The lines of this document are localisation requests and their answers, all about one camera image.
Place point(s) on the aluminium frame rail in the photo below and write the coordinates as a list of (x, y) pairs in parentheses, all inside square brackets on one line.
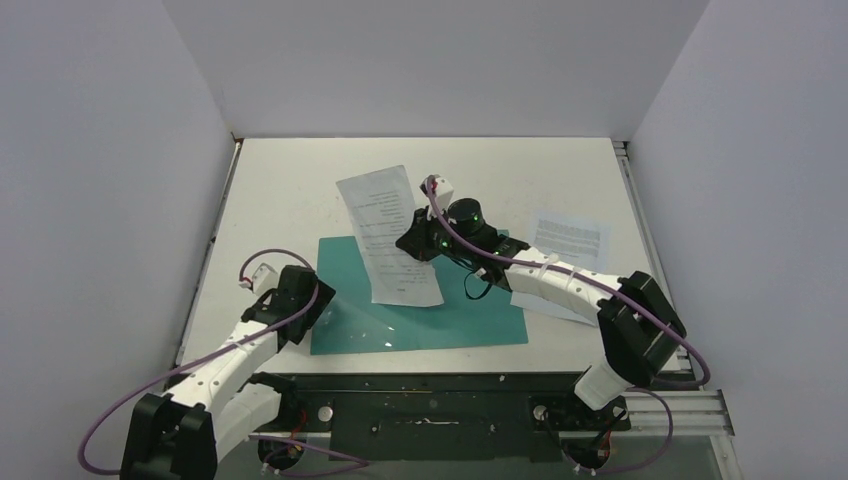
[(694, 412)]

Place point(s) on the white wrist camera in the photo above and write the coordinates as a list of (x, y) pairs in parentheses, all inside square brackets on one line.
[(264, 279), (439, 193)]

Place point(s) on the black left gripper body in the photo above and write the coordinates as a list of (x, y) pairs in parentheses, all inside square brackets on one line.
[(314, 313)]

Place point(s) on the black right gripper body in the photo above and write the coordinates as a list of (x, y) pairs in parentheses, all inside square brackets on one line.
[(416, 237)]

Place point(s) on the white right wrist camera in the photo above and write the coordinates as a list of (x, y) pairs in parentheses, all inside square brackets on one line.
[(439, 193)]

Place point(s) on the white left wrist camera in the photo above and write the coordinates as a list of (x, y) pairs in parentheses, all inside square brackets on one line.
[(264, 279)]

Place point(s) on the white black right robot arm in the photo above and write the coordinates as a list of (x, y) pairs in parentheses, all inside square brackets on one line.
[(639, 329)]

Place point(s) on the teal plastic folder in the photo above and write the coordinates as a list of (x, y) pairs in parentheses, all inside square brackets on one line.
[(352, 323)]

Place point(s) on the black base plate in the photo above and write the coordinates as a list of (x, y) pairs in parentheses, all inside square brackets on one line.
[(421, 417)]

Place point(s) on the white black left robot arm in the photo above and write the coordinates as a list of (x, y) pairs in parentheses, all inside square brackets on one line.
[(186, 431)]

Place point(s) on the white paper sheet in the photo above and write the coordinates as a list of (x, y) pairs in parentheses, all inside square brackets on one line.
[(380, 206), (577, 241)]

